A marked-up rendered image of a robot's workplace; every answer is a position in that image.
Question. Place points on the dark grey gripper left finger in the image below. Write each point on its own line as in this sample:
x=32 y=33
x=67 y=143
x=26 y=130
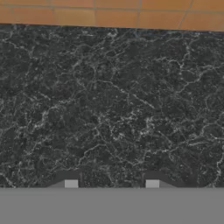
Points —
x=70 y=178

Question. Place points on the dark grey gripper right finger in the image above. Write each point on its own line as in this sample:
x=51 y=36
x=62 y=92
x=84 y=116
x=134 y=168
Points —
x=154 y=178

